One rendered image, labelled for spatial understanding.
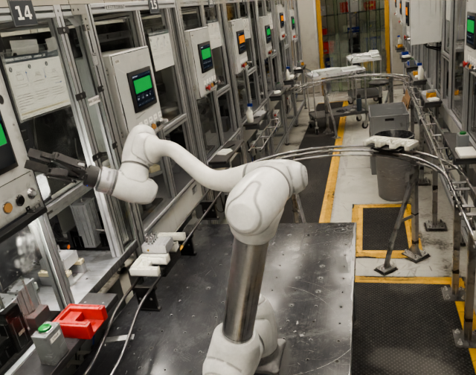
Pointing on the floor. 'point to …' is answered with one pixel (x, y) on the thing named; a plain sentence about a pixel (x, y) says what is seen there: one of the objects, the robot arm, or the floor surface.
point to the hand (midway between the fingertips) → (35, 160)
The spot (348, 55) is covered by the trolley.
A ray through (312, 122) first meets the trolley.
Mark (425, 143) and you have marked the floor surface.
